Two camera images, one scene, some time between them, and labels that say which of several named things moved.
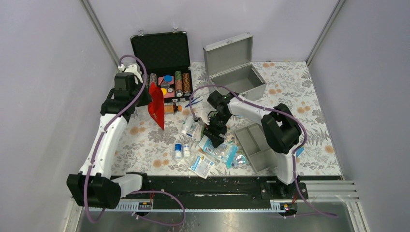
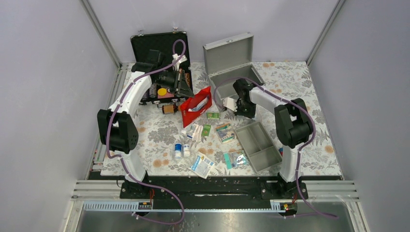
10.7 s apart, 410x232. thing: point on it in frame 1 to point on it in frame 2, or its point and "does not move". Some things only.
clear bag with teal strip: [233, 160] does not move
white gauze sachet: [201, 166] does not move
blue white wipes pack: [206, 144] to [200, 105]
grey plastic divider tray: [259, 152] does not move
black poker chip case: [166, 57] does not move
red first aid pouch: [156, 108] to [195, 106]
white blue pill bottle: [177, 151] does not move
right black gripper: [212, 130] to [251, 115]
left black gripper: [147, 98] to [183, 89]
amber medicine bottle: [169, 108] does not move
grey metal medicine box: [228, 63] does not move
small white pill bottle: [186, 150] does not move
